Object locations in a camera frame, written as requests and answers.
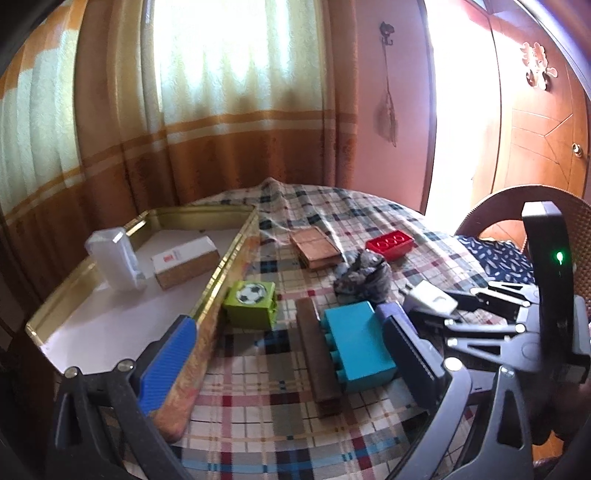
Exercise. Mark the clear plastic box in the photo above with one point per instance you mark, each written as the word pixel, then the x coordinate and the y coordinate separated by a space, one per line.
pixel 115 258

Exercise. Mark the dark grey lump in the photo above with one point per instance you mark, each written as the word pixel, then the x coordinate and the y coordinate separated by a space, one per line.
pixel 362 277

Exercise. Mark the brown wicker chair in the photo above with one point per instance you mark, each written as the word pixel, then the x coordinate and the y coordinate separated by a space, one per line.
pixel 503 203

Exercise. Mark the square wooden box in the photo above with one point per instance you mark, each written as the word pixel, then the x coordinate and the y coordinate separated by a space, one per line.
pixel 316 247

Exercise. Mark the white block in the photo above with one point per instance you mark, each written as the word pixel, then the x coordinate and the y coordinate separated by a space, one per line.
pixel 429 300

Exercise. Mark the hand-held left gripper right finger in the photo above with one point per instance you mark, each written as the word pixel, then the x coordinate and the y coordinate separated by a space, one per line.
pixel 411 357

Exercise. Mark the teal building block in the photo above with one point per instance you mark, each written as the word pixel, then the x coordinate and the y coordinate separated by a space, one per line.
pixel 358 341

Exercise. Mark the metal wall hook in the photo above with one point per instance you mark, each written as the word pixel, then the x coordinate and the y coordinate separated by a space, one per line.
pixel 387 33

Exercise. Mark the plaid tablecloth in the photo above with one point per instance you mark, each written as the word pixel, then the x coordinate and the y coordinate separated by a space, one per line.
pixel 286 434

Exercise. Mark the green cube with soccer ball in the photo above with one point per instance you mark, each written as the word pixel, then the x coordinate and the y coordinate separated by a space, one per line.
pixel 249 302

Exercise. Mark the wooden door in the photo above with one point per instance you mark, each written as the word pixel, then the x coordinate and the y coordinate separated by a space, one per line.
pixel 531 138

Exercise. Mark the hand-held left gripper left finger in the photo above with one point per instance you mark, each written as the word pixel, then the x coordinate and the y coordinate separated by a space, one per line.
pixel 168 364

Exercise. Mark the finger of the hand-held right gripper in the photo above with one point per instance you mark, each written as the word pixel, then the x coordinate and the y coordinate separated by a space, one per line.
pixel 480 339
pixel 494 297

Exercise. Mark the orange and white striped curtain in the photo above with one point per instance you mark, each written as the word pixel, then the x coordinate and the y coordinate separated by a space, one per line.
pixel 221 138

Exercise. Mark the dark brown wooden block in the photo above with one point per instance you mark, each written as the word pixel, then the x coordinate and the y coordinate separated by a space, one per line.
pixel 318 360

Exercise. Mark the gold door ornament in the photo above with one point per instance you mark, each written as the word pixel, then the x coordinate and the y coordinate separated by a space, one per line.
pixel 539 64

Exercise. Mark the purple block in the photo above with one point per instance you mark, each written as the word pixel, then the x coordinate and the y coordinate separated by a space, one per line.
pixel 385 314

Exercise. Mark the hanging straw tassel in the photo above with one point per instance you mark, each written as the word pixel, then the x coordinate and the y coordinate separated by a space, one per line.
pixel 387 115

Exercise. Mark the red building block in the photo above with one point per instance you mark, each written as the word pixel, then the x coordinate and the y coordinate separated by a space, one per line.
pixel 390 244

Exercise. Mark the white and cork cardboard box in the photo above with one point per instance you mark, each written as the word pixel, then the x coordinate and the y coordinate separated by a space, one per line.
pixel 184 261

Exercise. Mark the brass door knob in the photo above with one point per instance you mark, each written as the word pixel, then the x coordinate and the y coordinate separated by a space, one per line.
pixel 578 151

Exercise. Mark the dark blue patterned cushion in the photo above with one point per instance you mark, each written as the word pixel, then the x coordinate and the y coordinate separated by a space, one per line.
pixel 498 256

